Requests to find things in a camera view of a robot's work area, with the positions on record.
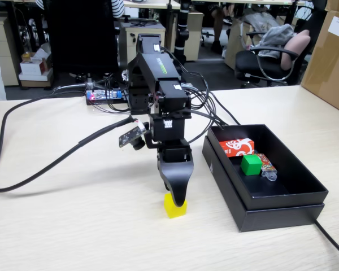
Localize thick black sleeved cable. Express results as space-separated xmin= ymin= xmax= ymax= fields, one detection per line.
xmin=0 ymin=89 xmax=139 ymax=194

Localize yellow wooden cube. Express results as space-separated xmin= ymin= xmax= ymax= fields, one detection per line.
xmin=163 ymin=193 xmax=188 ymax=220

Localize grey cloth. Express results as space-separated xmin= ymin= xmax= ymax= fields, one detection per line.
xmin=258 ymin=23 xmax=296 ymax=59

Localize thin black robot wires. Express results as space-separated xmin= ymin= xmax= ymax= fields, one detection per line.
xmin=158 ymin=46 xmax=238 ymax=145

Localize white carton with red side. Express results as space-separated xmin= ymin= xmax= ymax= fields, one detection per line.
xmin=19 ymin=58 xmax=52 ymax=76

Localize beige desk top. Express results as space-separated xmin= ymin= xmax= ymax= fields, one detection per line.
xmin=123 ymin=0 xmax=181 ymax=9

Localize green wooden cube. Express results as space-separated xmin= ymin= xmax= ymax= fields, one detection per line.
xmin=240 ymin=154 xmax=263 ymax=176

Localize flat beige carton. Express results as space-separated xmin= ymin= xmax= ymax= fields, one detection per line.
xmin=18 ymin=69 xmax=54 ymax=88

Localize person in striped shirt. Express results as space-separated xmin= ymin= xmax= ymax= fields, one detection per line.
xmin=110 ymin=0 xmax=125 ymax=19

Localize smooth black power cable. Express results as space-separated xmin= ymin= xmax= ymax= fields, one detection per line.
xmin=206 ymin=90 xmax=339 ymax=263

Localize black office chair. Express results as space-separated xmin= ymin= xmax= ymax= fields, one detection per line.
xmin=234 ymin=28 xmax=313 ymax=87

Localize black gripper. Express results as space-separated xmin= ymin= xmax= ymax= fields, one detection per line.
xmin=145 ymin=116 xmax=194 ymax=208

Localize pink cushion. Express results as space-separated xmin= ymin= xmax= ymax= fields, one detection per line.
xmin=280 ymin=29 xmax=311 ymax=71

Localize orange box with white print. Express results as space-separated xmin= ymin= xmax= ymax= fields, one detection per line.
xmin=219 ymin=138 xmax=255 ymax=158

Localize black cardboard box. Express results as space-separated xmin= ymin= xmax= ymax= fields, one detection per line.
xmin=207 ymin=123 xmax=329 ymax=211

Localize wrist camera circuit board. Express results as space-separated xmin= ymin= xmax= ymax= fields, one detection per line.
xmin=118 ymin=126 xmax=147 ymax=151

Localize black jointed pole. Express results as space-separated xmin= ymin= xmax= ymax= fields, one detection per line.
xmin=173 ymin=0 xmax=190 ymax=59

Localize beige drawer cabinet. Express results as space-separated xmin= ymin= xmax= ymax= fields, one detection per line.
xmin=0 ymin=16 xmax=20 ymax=87

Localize black rectangular box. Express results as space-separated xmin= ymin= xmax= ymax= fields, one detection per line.
xmin=202 ymin=135 xmax=325 ymax=233

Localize narrow beige cabinet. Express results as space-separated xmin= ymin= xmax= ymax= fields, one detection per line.
xmin=183 ymin=11 xmax=205 ymax=62

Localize black monitor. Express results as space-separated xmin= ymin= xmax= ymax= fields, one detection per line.
xmin=44 ymin=0 xmax=120 ymax=75

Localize large cardboard box white label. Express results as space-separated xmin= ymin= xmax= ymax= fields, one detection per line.
xmin=301 ymin=10 xmax=339 ymax=117

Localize person's bare legs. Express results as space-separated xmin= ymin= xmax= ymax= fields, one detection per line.
xmin=210 ymin=2 xmax=234 ymax=54

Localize open white carton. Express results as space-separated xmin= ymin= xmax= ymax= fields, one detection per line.
xmin=21 ymin=42 xmax=52 ymax=62

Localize robot controller circuit board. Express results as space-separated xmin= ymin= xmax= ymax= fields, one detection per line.
xmin=86 ymin=89 xmax=129 ymax=106

